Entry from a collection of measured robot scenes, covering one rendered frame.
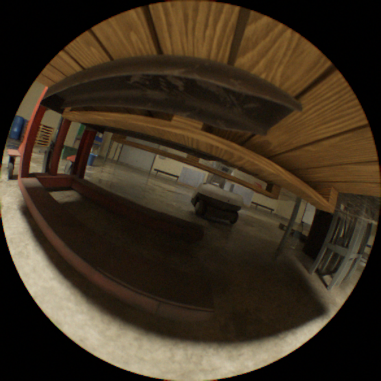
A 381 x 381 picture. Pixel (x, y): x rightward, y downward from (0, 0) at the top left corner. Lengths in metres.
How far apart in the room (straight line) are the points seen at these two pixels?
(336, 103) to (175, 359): 0.54
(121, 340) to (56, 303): 0.16
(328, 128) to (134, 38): 0.40
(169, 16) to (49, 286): 0.56
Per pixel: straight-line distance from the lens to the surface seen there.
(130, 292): 0.29
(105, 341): 0.34
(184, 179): 7.27
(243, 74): 0.24
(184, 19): 0.23
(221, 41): 0.23
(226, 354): 0.38
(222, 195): 1.26
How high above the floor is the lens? 0.33
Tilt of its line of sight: 4 degrees down
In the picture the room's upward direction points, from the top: 18 degrees clockwise
